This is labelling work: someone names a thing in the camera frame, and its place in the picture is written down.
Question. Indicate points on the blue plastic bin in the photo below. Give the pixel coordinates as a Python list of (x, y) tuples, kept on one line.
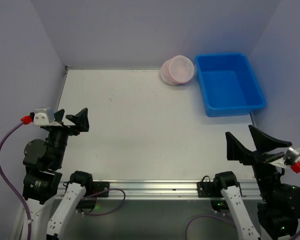
[(228, 85)]

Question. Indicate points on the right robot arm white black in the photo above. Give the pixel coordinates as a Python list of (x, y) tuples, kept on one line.
[(279, 213)]

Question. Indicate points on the wrist camera white grey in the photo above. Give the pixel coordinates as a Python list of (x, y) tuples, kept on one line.
[(292, 156), (43, 117)]

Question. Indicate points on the white pink mesh laundry bag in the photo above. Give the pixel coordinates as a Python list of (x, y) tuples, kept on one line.
[(178, 70)]

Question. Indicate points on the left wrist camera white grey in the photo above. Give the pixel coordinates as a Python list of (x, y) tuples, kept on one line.
[(43, 117)]

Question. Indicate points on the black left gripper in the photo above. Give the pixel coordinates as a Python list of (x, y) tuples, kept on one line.
[(65, 127)]

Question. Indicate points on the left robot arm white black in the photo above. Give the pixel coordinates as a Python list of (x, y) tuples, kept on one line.
[(42, 160)]

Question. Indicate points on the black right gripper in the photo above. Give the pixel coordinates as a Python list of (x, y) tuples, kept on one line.
[(255, 158)]

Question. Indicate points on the aluminium mounting rail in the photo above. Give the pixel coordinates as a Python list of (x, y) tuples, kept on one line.
[(161, 189)]

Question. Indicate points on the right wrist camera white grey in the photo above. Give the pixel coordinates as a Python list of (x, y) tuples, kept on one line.
[(292, 156)]

